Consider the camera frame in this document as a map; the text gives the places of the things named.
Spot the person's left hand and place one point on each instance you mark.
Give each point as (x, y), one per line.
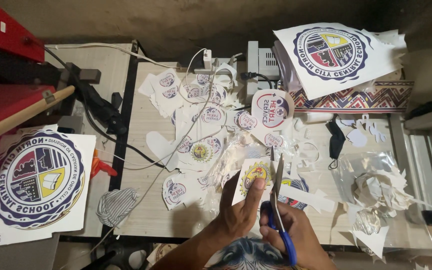
(238, 213)

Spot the clear bag of paper scraps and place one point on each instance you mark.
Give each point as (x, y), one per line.
(381, 195)

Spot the person's right hand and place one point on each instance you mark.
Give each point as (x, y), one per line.
(298, 232)

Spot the stack of large school seal prints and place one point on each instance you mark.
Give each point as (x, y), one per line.
(336, 56)
(38, 180)

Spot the grey voltage regulator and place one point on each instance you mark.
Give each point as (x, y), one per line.
(263, 67)

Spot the red heat press machine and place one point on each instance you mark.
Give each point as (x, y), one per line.
(6, 63)

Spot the black glue gun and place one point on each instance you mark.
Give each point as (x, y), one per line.
(101, 107)

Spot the person's right fingers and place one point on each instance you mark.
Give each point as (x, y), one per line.
(270, 221)

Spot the orange plastic clamp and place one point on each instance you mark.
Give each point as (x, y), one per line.
(101, 167)

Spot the pile of small round stickers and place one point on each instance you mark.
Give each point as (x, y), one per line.
(197, 131)

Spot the grey metal rack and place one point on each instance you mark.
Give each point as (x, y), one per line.
(426, 161)

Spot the white paper roll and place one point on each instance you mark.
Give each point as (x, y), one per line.
(315, 117)

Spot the striped grey cloth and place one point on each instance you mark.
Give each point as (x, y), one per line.
(116, 206)

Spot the large heart logo cut-out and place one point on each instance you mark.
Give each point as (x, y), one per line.
(272, 109)

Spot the person's blue printed shirt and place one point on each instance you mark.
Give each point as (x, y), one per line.
(249, 255)

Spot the patterned woven box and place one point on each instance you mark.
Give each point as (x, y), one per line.
(354, 98)

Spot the yellow gear logo sticker sheet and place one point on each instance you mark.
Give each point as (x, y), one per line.
(255, 180)

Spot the black face mask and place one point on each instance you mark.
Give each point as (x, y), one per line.
(336, 140)

